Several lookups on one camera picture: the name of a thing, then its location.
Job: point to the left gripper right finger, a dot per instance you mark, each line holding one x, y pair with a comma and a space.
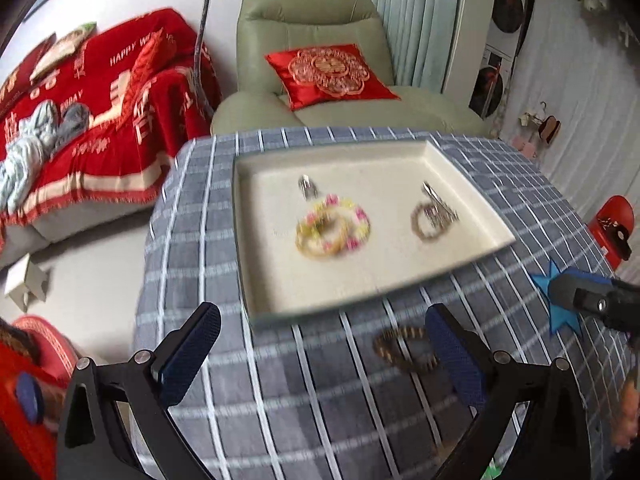
462, 353

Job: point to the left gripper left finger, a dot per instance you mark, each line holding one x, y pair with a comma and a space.
182, 352

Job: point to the silver hair clip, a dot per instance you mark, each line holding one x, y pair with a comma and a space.
441, 207

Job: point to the clear chain hair clip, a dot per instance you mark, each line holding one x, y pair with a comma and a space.
307, 187

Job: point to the cream jewelry tray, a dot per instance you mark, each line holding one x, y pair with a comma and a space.
370, 231

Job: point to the red round stool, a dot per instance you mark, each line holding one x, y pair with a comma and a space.
57, 356

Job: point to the grey checked tablecloth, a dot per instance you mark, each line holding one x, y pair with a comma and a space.
312, 400

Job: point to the white small stool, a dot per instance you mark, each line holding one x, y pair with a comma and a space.
25, 279

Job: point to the washing machine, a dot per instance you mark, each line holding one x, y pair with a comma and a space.
507, 31

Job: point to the light blue clothes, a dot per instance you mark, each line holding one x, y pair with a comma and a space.
39, 137

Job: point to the red blanket sofa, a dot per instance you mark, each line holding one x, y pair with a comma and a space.
150, 88

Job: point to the red embroidered cushion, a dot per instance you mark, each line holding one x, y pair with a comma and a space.
316, 75

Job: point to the white curtain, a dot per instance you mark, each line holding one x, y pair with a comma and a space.
420, 34

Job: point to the green leather armchair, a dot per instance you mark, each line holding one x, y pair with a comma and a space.
266, 26

